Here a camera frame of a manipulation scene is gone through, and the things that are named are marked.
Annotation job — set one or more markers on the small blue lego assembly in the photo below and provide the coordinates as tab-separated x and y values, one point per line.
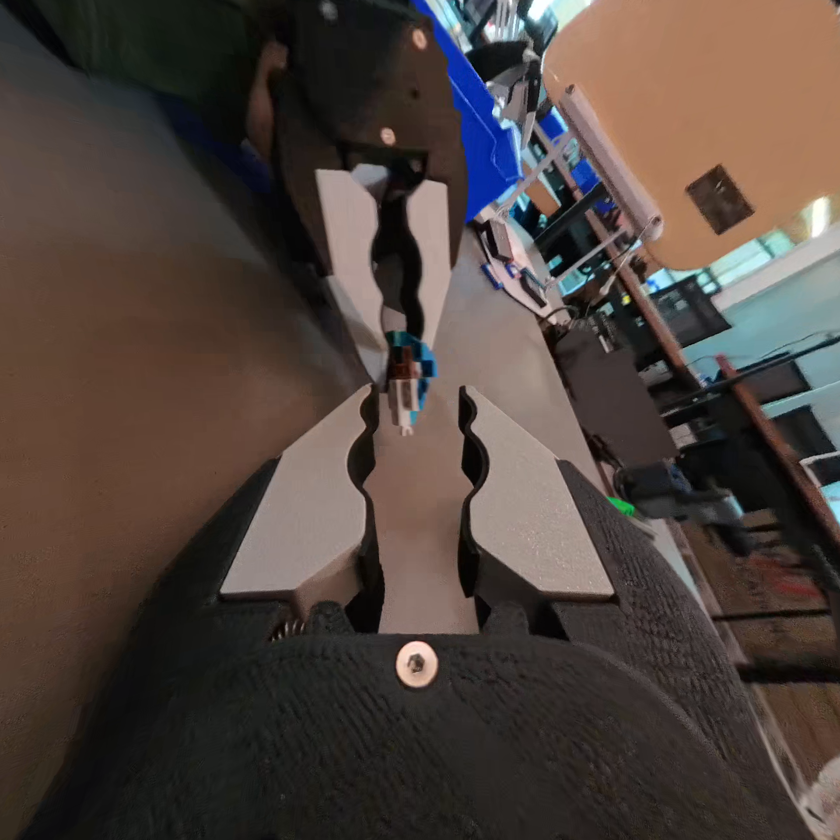
410	358

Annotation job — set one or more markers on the black crate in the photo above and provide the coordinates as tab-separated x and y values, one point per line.
689	308

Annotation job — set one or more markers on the tan wooden panel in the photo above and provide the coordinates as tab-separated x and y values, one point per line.
689	85

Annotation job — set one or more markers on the small green object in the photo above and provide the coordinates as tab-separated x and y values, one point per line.
620	506

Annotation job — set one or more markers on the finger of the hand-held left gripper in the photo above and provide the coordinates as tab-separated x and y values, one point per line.
344	229
433	249

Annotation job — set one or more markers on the white tube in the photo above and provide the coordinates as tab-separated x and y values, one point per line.
610	161

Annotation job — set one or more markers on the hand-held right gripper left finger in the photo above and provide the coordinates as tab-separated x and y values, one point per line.
295	525

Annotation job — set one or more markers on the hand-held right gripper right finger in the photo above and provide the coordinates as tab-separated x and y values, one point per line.
538	525

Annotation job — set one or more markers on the person's left hand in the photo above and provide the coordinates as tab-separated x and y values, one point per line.
259	98

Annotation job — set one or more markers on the blue plastic bin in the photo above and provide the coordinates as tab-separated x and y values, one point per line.
479	118

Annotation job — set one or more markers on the black box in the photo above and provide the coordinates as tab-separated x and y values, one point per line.
610	394

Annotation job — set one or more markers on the person's left forearm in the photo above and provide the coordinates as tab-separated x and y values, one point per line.
164	39

